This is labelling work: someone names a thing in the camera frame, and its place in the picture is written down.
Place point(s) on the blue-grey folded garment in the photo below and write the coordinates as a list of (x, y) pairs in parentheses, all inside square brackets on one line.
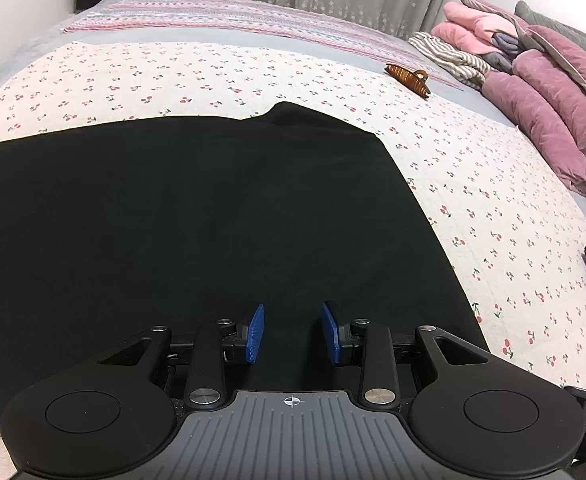
[(505, 47)]

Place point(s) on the purple velvet quilt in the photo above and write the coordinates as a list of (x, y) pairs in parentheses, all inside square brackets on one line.
[(548, 105)]

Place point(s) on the grey striped folded cloth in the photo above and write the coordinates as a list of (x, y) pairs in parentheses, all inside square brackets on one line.
[(448, 55)]

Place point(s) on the black pants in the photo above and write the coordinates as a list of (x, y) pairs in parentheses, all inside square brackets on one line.
[(173, 210)]

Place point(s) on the cherry print bed sheet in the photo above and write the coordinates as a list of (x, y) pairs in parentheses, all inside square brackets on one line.
[(473, 185)]

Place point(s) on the brown hair claw clip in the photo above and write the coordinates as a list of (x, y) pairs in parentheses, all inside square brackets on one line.
[(408, 76)]

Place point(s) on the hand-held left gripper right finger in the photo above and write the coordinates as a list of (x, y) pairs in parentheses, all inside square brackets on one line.
[(330, 332)]

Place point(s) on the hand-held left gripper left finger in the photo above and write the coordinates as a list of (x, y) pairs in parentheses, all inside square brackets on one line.
[(255, 332)]

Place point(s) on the pink folded quilt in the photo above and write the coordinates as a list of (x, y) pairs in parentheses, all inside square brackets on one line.
[(473, 22)]

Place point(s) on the grey folded quilt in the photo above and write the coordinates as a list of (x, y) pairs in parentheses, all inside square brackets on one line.
[(563, 22)]

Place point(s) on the pink striped blanket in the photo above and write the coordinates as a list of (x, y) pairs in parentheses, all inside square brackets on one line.
[(253, 12)]

